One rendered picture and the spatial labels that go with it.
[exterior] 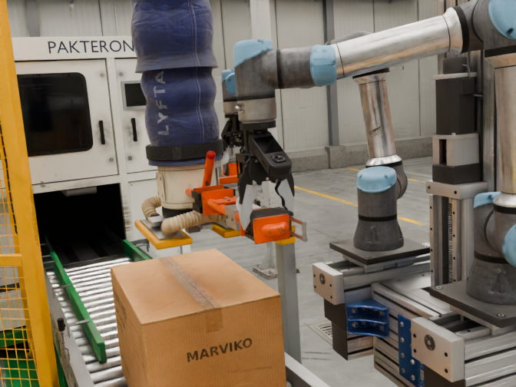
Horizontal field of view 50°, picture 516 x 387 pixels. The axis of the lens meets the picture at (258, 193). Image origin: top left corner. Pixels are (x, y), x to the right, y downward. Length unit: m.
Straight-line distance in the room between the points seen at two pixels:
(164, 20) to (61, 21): 8.83
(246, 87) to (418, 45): 0.37
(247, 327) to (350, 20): 10.66
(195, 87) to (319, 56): 0.57
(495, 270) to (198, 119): 0.84
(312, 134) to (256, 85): 10.39
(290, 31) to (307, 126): 1.89
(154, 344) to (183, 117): 0.61
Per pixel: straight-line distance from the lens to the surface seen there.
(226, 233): 1.54
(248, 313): 1.58
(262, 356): 1.65
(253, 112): 1.05
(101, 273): 3.43
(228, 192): 1.39
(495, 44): 1.11
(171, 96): 1.54
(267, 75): 1.05
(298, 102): 11.28
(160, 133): 1.56
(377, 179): 1.64
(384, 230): 1.67
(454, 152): 1.48
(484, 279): 1.30
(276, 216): 1.06
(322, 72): 1.05
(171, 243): 1.50
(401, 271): 1.72
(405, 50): 1.20
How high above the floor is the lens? 1.50
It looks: 10 degrees down
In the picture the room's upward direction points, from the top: 4 degrees counter-clockwise
